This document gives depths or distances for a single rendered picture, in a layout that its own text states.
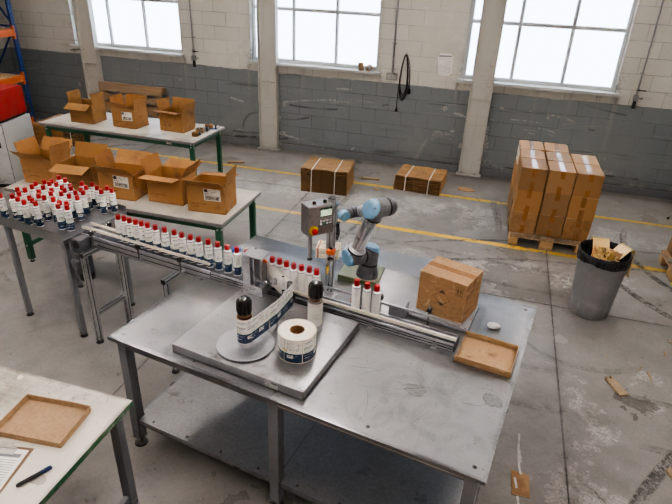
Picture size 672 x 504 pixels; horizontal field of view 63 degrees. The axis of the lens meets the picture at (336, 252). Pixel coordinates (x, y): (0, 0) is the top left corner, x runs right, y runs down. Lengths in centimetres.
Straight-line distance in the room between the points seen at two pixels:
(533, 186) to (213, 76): 543
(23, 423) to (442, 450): 189
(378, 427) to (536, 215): 416
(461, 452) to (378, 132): 658
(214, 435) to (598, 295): 340
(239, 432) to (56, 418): 107
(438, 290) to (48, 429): 213
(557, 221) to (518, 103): 244
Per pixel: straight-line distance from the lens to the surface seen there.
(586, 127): 847
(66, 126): 786
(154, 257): 403
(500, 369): 307
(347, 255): 351
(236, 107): 936
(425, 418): 275
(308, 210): 317
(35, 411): 303
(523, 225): 642
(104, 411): 292
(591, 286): 524
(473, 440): 270
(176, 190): 501
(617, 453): 418
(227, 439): 347
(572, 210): 639
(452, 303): 332
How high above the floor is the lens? 271
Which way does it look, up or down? 28 degrees down
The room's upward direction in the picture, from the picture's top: 2 degrees clockwise
